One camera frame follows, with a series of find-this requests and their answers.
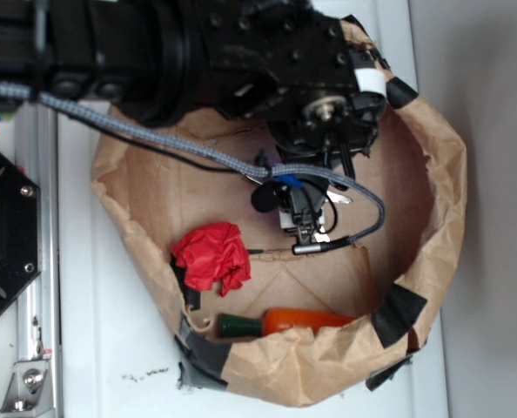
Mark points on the white tray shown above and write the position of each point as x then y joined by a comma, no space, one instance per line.
120,360

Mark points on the crumpled red paper ball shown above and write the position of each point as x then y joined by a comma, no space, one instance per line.
213,253

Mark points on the orange toy carrot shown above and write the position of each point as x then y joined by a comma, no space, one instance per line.
278,320

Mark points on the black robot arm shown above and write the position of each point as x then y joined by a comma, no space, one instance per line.
145,57

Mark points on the silver key bunch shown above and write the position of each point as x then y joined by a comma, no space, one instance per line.
332,198

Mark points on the aluminium frame rail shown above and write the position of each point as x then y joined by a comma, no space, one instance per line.
35,388

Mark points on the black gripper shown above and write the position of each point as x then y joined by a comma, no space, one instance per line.
284,63

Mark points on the brown paper bag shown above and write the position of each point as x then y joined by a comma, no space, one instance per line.
392,282

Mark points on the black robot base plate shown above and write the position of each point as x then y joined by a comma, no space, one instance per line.
19,242

